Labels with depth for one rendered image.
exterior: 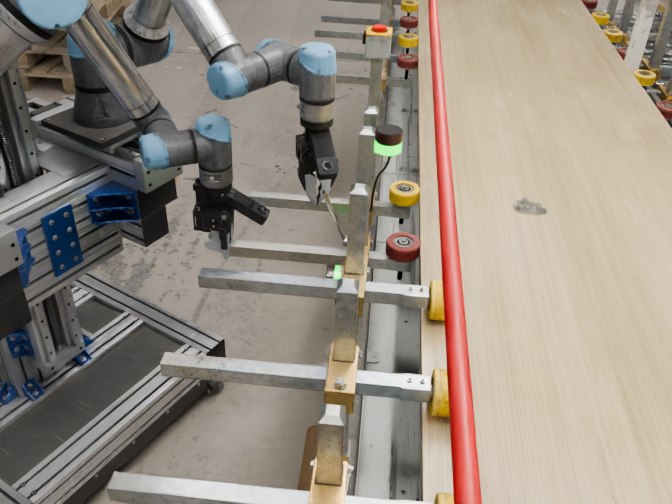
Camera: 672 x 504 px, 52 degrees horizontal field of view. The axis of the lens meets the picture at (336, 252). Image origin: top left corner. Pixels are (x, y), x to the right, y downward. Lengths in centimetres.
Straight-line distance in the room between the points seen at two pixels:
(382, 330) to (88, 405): 95
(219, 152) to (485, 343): 68
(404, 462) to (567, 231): 69
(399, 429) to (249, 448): 85
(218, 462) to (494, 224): 116
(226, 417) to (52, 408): 55
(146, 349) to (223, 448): 41
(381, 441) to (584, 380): 45
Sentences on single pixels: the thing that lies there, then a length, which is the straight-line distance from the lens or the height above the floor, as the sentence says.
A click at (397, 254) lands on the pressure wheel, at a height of 89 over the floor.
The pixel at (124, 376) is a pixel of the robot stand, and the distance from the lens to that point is 230.
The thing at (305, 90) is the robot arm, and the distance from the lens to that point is 144.
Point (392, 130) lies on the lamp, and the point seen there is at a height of 117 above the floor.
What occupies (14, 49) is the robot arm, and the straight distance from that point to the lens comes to 137.
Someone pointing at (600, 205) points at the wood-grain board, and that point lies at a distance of 191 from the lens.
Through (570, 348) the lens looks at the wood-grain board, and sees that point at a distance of 142.
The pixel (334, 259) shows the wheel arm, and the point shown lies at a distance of 164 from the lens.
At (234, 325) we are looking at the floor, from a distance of 274.
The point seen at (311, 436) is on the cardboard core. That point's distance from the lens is 225.
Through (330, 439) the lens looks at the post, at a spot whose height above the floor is 107.
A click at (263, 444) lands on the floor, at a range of 233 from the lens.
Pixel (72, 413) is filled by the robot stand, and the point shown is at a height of 21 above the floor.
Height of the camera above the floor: 181
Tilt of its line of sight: 35 degrees down
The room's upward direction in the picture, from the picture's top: 3 degrees clockwise
